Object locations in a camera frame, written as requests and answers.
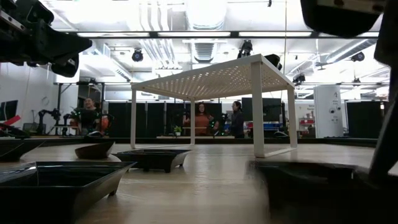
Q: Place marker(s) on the black table frame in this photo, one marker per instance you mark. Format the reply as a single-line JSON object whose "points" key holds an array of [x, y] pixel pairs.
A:
{"points": [[161, 141]]}

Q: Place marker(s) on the small potted plant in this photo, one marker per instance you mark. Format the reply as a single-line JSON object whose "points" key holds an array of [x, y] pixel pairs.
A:
{"points": [[177, 129]]}

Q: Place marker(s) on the black gantry frame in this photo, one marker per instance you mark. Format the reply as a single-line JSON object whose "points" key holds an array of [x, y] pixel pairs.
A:
{"points": [[59, 105]]}

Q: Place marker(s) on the red shelf unit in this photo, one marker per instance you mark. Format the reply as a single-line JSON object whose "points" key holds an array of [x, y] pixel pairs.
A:
{"points": [[307, 124]]}

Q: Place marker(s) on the black overhead light bar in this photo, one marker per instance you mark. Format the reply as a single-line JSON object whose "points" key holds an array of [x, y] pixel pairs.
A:
{"points": [[233, 34]]}

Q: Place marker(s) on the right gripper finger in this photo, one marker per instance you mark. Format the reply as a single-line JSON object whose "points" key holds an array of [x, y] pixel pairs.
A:
{"points": [[385, 149]]}

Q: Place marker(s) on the white perforated metal shelf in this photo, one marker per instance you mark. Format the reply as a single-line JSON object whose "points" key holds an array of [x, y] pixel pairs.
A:
{"points": [[217, 77]]}

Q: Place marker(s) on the black wall screen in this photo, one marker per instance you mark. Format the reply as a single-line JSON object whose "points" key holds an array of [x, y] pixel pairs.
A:
{"points": [[270, 109]]}

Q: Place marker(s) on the black square mini plate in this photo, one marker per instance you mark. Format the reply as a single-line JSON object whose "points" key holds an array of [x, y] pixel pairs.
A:
{"points": [[149, 160], [62, 193], [311, 193]]}

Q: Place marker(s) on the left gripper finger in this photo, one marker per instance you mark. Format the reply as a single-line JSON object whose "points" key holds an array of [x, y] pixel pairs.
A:
{"points": [[59, 46], [68, 68]]}

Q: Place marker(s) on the white cylindrical pillar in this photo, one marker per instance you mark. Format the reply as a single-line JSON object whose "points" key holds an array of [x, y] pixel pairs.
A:
{"points": [[328, 109]]}

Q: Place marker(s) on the black standing panel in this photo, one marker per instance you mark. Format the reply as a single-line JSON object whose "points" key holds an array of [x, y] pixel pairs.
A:
{"points": [[363, 118]]}

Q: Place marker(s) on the black background robot arm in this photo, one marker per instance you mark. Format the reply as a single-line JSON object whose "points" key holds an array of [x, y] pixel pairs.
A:
{"points": [[46, 116]]}

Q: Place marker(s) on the black ceiling spotlight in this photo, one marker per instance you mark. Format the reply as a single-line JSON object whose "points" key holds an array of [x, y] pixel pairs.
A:
{"points": [[137, 56], [298, 78], [245, 48], [275, 60], [358, 57]]}

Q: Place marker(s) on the black partition screen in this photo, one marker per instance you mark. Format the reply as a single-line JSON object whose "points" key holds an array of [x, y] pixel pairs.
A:
{"points": [[155, 119]]}

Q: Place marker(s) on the dark computer monitor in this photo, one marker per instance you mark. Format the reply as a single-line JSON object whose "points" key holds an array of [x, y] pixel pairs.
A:
{"points": [[8, 110]]}

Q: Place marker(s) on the black teardrop mini plate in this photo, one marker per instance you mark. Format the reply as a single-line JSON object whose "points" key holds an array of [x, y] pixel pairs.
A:
{"points": [[15, 151], [93, 152]]}

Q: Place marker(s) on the red flat object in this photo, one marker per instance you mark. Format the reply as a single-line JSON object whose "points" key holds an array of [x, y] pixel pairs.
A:
{"points": [[11, 120]]}

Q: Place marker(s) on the person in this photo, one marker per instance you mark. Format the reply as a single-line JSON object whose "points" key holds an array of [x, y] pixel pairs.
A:
{"points": [[237, 123], [202, 123], [88, 119]]}

